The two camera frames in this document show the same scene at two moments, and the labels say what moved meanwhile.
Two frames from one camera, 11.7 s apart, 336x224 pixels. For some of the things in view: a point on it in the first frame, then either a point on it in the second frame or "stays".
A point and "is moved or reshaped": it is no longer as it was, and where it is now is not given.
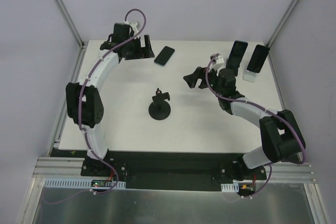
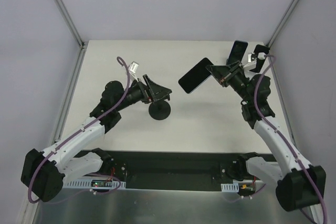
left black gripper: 142,51 to 147,92
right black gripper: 200,78 to 227,76
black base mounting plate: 170,171 stays
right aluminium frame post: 290,10 stays
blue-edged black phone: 237,54 stays
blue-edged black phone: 164,56 is moved or reshaped
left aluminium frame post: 64,10 stays
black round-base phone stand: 160,109 stays
